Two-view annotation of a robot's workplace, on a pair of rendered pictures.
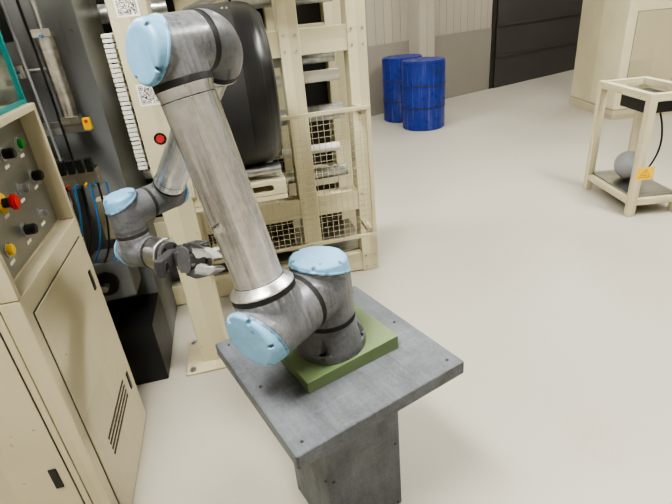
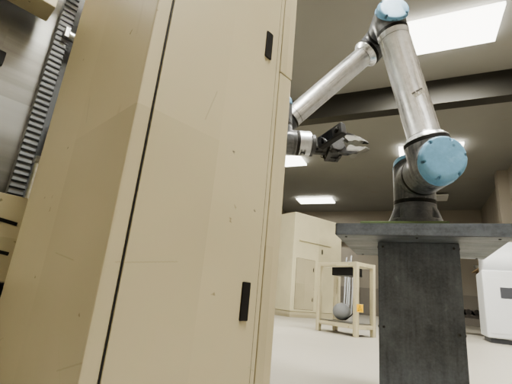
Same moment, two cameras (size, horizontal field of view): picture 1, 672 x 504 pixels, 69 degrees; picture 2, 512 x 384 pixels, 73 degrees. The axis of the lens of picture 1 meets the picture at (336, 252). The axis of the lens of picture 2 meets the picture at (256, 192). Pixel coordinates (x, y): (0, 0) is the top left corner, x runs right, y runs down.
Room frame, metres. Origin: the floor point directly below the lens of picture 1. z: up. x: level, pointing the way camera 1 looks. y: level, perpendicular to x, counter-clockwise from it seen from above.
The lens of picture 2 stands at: (0.37, 1.26, 0.34)
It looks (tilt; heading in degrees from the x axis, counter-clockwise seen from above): 16 degrees up; 325
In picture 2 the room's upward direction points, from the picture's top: 5 degrees clockwise
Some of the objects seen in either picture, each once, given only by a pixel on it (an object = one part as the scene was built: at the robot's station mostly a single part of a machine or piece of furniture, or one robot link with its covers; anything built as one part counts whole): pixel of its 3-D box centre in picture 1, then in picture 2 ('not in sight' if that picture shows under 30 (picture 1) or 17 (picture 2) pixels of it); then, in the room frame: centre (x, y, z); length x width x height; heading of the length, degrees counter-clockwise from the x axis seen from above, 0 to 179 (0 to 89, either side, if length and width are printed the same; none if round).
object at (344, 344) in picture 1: (328, 326); (414, 215); (1.07, 0.04, 0.69); 0.19 x 0.19 x 0.10
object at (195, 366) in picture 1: (216, 350); not in sight; (1.90, 0.62, 0.01); 0.27 x 0.27 x 0.02; 11
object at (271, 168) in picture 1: (238, 173); not in sight; (1.83, 0.35, 0.90); 0.35 x 0.05 x 0.05; 101
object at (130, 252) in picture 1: (139, 250); (280, 141); (1.27, 0.56, 0.88); 0.12 x 0.09 x 0.10; 60
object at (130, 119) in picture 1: (128, 104); not in sight; (1.86, 0.70, 1.19); 0.05 x 0.04 x 0.48; 11
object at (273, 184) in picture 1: (240, 189); not in sight; (1.83, 0.35, 0.83); 0.36 x 0.09 x 0.06; 101
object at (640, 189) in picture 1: (637, 144); (345, 297); (3.23, -2.15, 0.40); 0.60 x 0.35 x 0.80; 0
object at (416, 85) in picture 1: (412, 90); not in sight; (6.26, -1.15, 0.39); 1.06 x 0.65 x 0.79; 30
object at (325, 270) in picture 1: (320, 285); (414, 179); (1.06, 0.05, 0.82); 0.17 x 0.15 x 0.18; 141
